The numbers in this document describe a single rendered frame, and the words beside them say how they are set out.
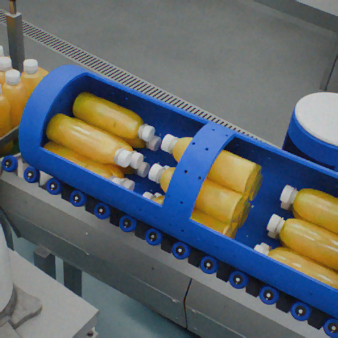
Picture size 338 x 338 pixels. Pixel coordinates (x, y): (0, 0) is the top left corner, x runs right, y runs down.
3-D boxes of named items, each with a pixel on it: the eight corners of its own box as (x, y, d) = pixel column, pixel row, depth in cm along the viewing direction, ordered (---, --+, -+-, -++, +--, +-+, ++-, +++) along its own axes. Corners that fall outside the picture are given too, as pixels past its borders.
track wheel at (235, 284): (250, 274, 122) (252, 274, 124) (232, 266, 123) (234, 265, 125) (242, 293, 122) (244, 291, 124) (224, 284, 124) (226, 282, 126)
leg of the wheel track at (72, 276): (74, 338, 215) (73, 231, 174) (63, 331, 217) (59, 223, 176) (84, 327, 219) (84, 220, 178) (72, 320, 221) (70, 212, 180)
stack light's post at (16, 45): (33, 240, 250) (14, 17, 178) (26, 236, 251) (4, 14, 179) (39, 235, 253) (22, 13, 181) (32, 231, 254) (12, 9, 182)
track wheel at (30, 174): (39, 169, 141) (43, 170, 143) (26, 163, 142) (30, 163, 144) (33, 185, 141) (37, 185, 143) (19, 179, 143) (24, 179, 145)
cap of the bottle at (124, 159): (115, 160, 126) (122, 163, 126) (124, 146, 127) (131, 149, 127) (119, 167, 130) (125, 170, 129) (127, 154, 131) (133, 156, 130)
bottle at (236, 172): (241, 200, 120) (163, 165, 126) (255, 176, 123) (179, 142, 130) (244, 181, 114) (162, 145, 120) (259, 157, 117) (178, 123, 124)
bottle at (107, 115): (90, 88, 143) (156, 116, 137) (84, 114, 146) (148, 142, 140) (74, 92, 137) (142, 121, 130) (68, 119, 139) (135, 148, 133)
